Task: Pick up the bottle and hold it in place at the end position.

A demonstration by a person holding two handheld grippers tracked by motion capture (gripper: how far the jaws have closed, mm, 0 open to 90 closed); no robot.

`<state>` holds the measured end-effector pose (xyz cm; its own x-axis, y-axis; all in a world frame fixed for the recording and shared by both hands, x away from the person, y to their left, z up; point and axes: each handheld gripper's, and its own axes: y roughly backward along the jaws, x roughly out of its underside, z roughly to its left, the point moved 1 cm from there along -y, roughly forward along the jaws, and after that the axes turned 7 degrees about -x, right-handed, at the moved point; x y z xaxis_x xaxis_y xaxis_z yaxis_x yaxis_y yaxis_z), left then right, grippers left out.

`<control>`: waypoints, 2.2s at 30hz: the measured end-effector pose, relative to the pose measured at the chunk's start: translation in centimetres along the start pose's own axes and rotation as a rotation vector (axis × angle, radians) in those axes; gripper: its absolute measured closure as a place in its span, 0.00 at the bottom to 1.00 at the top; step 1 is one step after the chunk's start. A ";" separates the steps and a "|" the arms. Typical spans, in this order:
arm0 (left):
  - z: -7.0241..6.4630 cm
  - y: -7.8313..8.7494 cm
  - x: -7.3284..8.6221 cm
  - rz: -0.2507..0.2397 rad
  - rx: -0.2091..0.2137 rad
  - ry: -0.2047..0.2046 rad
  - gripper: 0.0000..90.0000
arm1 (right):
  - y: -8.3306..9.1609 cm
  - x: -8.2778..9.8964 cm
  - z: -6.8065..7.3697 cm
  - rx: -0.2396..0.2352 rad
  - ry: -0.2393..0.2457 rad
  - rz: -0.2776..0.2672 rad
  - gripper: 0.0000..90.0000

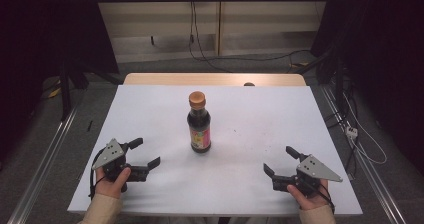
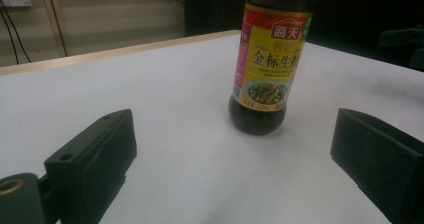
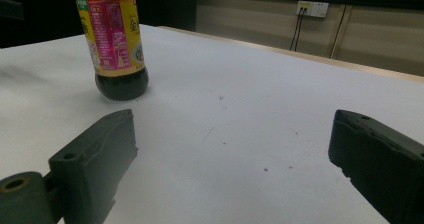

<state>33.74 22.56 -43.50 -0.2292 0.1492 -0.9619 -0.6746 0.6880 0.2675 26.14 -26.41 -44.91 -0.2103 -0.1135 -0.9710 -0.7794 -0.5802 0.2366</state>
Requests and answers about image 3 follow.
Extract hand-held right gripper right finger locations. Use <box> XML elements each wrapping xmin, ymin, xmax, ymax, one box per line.
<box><xmin>327</xmin><ymin>109</ymin><xmax>424</xmax><ymax>224</ymax></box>

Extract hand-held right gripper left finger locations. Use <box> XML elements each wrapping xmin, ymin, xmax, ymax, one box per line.
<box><xmin>48</xmin><ymin>109</ymin><xmax>139</xmax><ymax>224</ymax></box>

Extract dark soy sauce bottle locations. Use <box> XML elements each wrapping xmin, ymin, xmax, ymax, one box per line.
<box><xmin>71</xmin><ymin>0</ymin><xmax>150</xmax><ymax>102</ymax></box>

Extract black power cable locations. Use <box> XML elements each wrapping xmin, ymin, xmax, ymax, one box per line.
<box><xmin>293</xmin><ymin>7</ymin><xmax>308</xmax><ymax>53</ymax></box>
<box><xmin>289</xmin><ymin>7</ymin><xmax>304</xmax><ymax>52</ymax></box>

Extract white wall socket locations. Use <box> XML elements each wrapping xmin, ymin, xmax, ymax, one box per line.
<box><xmin>295</xmin><ymin>0</ymin><xmax>330</xmax><ymax>19</ymax></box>

